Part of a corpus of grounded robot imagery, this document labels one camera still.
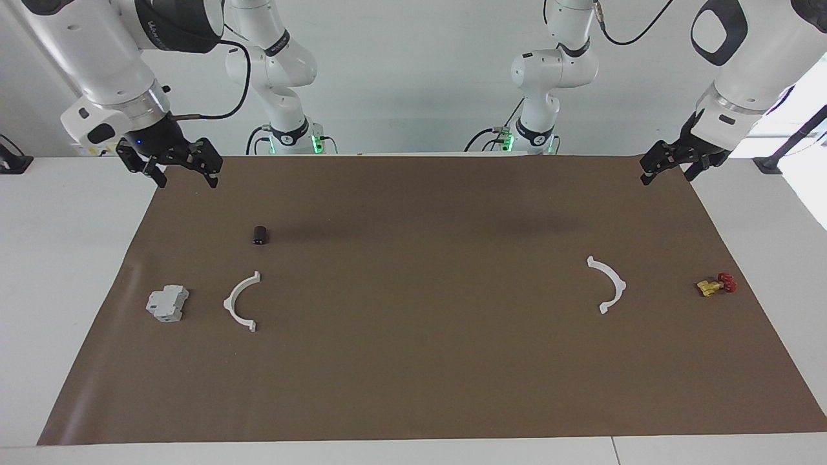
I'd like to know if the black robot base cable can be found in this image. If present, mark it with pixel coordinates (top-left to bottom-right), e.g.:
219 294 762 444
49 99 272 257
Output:
464 97 524 153
246 125 272 156

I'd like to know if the grey circuit breaker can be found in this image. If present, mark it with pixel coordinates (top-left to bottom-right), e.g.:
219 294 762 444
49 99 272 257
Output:
145 285 190 323

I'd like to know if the white wall socket box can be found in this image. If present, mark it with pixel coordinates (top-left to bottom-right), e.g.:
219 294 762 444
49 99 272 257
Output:
70 139 121 157

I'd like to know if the white half-ring pipe clamp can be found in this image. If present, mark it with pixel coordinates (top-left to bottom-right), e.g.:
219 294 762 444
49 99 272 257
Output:
223 271 262 333
586 256 627 315

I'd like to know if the brass valve with red handle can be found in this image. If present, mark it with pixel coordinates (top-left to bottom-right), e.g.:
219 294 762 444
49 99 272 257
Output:
696 272 737 298

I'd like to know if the brown table mat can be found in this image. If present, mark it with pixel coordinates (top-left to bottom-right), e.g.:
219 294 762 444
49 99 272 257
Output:
37 154 827 446

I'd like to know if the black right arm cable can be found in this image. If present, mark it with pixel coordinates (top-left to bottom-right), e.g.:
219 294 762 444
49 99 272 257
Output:
169 23 253 123

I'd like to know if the black stand foot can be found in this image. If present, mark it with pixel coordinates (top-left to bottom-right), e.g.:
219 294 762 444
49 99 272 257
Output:
0 134 34 174

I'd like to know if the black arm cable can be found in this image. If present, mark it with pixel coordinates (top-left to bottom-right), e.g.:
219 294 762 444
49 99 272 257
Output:
593 0 676 47
169 23 253 123

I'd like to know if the black angled stand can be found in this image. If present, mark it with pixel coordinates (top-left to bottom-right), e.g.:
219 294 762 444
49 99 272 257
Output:
753 103 827 175

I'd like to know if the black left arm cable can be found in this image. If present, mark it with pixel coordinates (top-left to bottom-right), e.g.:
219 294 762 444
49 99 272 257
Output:
593 0 676 47

